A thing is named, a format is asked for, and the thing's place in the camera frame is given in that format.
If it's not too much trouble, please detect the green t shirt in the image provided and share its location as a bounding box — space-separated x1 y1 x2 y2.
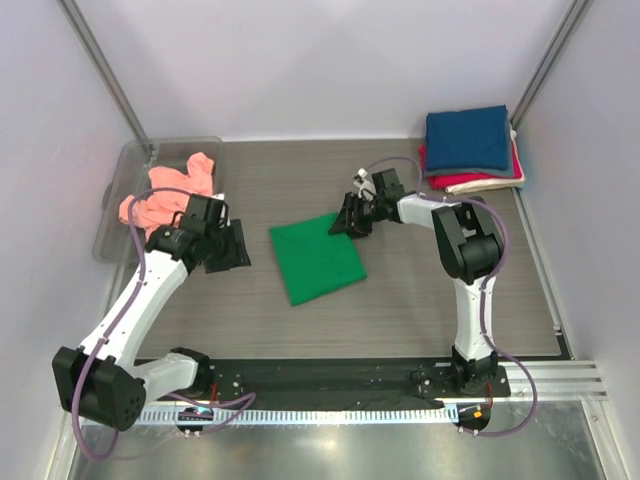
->
269 213 367 306

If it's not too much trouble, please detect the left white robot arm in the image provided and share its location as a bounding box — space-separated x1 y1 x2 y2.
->
52 194 251 432

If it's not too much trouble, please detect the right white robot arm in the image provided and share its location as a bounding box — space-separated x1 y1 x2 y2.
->
328 169 505 394

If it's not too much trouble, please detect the salmon pink t shirt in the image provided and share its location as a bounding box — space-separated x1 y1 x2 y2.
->
118 152 215 238

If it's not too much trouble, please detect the clear plastic bin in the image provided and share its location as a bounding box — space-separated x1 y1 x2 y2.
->
92 135 225 266

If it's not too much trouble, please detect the folded red t shirt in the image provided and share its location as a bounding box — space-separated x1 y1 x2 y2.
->
418 145 495 190

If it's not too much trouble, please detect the folded cream t shirt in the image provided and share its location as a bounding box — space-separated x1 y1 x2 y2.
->
445 127 526 194

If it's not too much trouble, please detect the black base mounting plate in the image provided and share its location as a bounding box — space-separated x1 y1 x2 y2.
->
189 357 512 402

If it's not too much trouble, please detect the folded blue t shirt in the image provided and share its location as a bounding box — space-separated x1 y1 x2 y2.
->
425 105 511 172

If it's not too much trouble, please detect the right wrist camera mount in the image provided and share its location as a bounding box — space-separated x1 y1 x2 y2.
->
353 168 376 201

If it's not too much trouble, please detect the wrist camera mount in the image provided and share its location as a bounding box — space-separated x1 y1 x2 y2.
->
212 193 228 224
353 168 376 201

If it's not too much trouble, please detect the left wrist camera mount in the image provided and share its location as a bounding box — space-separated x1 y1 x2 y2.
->
212 193 228 224

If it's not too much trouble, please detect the slotted cable duct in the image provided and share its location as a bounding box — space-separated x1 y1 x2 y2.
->
136 404 459 426

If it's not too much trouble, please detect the aluminium extrusion rail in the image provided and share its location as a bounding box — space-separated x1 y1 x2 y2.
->
502 360 608 402

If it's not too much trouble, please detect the left corner aluminium post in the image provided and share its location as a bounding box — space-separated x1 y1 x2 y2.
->
57 0 153 155

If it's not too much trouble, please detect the corner aluminium post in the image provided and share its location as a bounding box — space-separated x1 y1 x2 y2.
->
57 0 153 155
511 0 593 130

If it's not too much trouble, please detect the right corner aluminium post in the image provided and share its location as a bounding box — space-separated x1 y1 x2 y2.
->
511 0 593 130

